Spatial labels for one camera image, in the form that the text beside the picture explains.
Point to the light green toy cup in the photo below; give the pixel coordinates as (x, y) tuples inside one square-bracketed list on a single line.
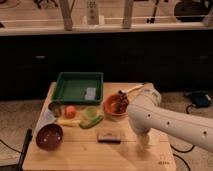
[(91, 112)]

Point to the green toy pepper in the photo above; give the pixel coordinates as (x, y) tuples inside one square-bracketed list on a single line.
[(91, 123)]

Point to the black bar left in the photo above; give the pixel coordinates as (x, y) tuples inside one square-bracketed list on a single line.
[(27, 140)]

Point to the small metal cup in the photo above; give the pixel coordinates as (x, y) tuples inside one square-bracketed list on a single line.
[(55, 108)]

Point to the orange toy tomato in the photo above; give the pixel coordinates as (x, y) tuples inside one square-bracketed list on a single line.
[(70, 112)]

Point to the green plastic tray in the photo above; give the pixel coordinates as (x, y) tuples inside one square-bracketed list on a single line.
[(71, 87)]

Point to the black bag on floor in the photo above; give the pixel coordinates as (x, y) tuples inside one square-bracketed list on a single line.
[(199, 98)]

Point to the dark grapes in bowl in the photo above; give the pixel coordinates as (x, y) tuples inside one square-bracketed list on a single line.
[(122, 103)]

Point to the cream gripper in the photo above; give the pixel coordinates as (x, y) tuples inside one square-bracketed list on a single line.
[(144, 140)]

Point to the orange bowl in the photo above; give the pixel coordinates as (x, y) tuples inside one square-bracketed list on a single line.
[(110, 105)]

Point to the purple bowl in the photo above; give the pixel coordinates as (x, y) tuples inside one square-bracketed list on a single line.
[(49, 137)]

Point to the white handled brush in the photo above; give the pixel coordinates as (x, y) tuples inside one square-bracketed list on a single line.
[(127, 91)]

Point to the yellow toy corn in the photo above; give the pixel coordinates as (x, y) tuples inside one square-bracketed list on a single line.
[(69, 123)]

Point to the white plastic cup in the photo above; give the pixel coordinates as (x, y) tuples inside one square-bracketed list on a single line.
[(153, 138)]

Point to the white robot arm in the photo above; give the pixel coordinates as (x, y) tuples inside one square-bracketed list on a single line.
[(144, 112)]

